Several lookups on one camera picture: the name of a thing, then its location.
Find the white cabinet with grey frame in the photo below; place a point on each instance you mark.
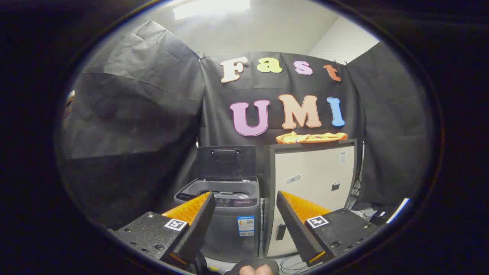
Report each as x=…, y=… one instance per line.
x=317, y=172

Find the black backdrop cloth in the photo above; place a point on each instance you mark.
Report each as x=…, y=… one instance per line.
x=153, y=114

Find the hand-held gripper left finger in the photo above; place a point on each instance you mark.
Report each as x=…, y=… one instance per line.
x=198, y=229

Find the grey washing machine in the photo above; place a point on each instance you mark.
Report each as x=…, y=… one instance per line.
x=229, y=236

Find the small black box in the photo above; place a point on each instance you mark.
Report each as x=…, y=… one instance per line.
x=382, y=217

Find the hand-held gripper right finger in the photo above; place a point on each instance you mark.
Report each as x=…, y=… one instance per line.
x=294, y=229

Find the orange shirt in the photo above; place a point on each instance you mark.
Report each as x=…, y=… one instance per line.
x=309, y=138

